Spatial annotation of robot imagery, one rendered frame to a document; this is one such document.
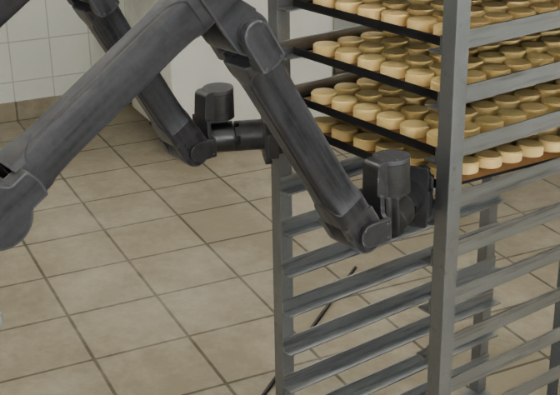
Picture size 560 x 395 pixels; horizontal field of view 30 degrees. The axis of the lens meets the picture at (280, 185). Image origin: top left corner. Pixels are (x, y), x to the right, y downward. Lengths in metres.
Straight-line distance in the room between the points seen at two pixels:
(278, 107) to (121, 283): 2.28
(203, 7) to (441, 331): 0.76
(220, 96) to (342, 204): 0.48
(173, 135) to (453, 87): 0.52
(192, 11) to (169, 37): 0.04
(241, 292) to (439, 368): 1.76
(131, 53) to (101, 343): 2.09
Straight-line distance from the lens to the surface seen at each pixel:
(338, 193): 1.49
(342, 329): 2.28
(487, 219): 2.52
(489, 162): 1.83
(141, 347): 3.23
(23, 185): 1.21
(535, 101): 1.98
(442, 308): 1.77
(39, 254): 3.89
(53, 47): 5.36
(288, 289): 2.15
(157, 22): 1.27
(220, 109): 1.91
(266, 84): 1.37
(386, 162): 1.55
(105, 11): 1.70
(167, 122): 1.85
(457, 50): 1.61
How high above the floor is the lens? 1.63
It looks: 22 degrees down
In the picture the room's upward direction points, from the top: 1 degrees counter-clockwise
